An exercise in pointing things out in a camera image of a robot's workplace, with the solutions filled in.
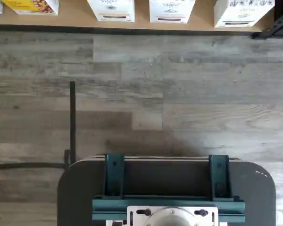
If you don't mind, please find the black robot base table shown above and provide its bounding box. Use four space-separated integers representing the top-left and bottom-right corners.
57 154 277 226

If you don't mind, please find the white box pink stripe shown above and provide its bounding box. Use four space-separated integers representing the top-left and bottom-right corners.
149 0 196 24

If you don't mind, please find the white box brown stripe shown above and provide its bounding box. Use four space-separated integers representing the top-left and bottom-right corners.
86 0 136 24

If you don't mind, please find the brown wooden shelf board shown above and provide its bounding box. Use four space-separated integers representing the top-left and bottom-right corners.
0 0 277 36

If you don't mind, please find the white box black stripe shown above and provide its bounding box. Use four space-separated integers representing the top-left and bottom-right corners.
213 0 276 29

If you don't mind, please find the yellow snack box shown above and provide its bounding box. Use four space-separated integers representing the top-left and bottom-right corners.
1 0 60 16

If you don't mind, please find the white mounting plate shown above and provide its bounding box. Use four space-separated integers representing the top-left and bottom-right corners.
126 205 219 226

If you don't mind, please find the teal metal mounting frame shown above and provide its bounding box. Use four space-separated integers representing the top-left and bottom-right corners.
92 153 246 224

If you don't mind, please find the black floor cable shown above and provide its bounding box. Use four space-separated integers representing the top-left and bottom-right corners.
0 81 76 170

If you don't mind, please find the black metal shelf post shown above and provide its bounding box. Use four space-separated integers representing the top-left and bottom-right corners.
250 0 283 40

